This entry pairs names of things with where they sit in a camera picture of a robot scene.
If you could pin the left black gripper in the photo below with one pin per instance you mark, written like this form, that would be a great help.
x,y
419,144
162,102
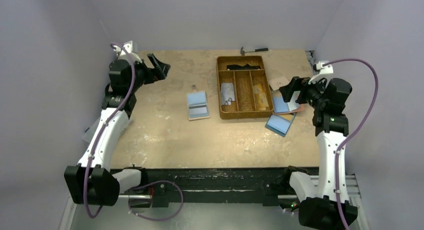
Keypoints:
x,y
150,72

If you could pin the open blue pink card holder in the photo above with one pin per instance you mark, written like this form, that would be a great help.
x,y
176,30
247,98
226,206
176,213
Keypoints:
x,y
281,107

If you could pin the gold cards in tray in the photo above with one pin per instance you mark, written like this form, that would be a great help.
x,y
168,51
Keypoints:
x,y
260,97

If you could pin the open beige card holder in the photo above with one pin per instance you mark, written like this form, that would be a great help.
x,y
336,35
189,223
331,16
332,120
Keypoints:
x,y
197,104

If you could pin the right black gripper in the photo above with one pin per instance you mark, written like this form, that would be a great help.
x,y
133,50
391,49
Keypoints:
x,y
298,91

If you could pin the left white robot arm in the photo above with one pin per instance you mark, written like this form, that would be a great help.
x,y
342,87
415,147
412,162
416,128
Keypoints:
x,y
90,181

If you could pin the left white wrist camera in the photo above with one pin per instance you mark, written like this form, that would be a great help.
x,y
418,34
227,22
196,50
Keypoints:
x,y
131,47

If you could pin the hammer with black handle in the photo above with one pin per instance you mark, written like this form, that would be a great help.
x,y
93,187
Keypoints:
x,y
244,51

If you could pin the woven wicker tray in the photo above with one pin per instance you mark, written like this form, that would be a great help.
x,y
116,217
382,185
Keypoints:
x,y
244,106

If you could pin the black object in tray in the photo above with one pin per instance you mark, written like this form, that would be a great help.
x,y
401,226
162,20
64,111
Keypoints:
x,y
246,67

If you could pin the silver cards in tray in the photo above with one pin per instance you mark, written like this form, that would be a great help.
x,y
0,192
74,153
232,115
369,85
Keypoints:
x,y
227,92

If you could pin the clear plastic screw box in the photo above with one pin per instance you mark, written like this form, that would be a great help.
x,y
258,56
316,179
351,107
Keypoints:
x,y
90,132

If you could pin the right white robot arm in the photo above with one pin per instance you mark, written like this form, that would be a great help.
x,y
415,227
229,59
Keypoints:
x,y
325,206

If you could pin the beige snap card holder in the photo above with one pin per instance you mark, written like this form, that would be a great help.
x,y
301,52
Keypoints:
x,y
278,82

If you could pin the black front rail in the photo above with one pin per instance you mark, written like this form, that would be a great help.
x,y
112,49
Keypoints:
x,y
241,185

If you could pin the blue card holder front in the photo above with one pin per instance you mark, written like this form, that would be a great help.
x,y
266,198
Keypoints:
x,y
280,123

